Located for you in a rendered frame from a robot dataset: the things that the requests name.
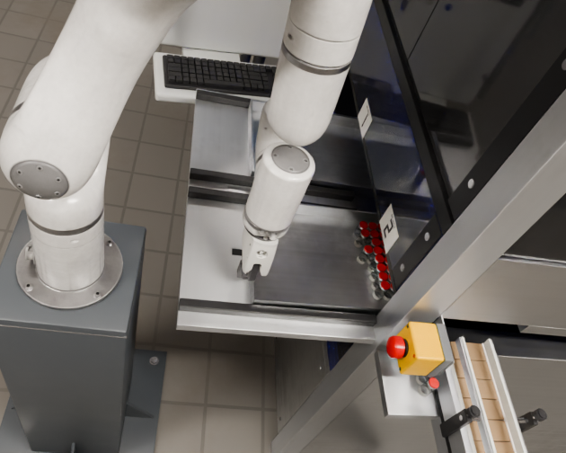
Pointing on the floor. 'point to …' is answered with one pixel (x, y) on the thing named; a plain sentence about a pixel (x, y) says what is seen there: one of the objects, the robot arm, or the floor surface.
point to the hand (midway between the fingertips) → (246, 270)
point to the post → (460, 253)
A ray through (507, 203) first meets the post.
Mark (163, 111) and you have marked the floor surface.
